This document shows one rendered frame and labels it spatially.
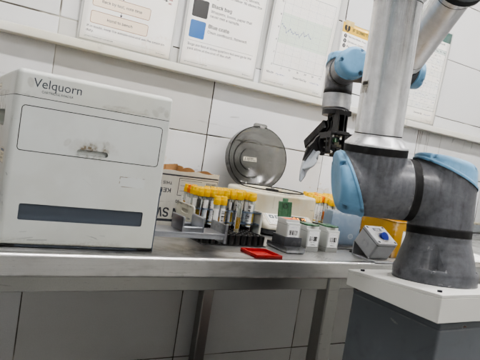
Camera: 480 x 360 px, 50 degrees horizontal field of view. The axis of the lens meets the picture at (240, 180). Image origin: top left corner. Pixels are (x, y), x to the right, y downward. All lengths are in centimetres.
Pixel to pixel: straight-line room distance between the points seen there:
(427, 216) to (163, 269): 49
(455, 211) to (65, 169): 69
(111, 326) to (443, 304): 115
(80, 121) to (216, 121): 89
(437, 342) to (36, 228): 69
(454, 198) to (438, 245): 9
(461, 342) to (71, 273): 67
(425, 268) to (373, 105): 30
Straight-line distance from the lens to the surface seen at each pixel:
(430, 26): 116
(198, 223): 109
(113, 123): 96
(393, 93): 94
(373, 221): 149
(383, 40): 95
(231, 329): 197
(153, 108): 98
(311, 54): 198
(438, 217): 97
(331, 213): 142
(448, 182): 97
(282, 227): 125
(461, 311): 93
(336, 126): 134
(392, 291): 94
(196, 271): 102
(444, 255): 97
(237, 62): 180
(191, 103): 172
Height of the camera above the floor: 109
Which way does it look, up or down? 3 degrees down
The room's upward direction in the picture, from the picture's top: 9 degrees clockwise
